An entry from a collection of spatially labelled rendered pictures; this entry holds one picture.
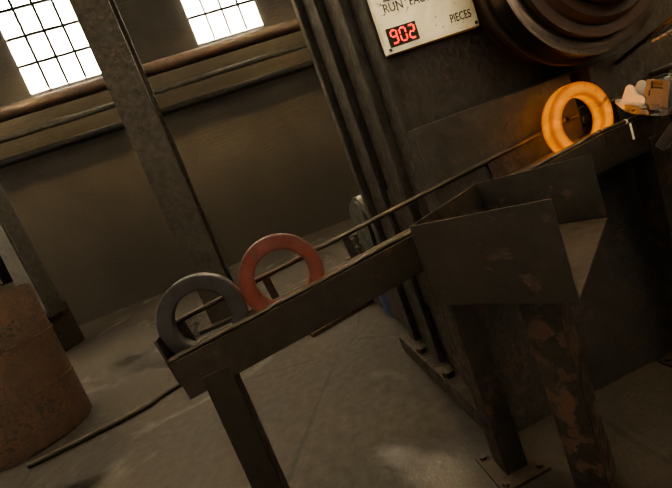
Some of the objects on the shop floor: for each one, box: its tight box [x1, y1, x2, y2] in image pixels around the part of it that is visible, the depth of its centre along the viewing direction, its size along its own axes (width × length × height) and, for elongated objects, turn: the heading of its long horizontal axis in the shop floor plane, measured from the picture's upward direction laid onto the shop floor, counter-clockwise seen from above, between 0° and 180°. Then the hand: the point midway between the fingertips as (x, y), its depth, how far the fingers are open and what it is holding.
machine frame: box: [285, 0, 672, 433], centre depth 136 cm, size 73×108×176 cm
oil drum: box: [0, 282, 92, 472], centre depth 223 cm, size 59×59×89 cm
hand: (620, 104), depth 99 cm, fingers closed
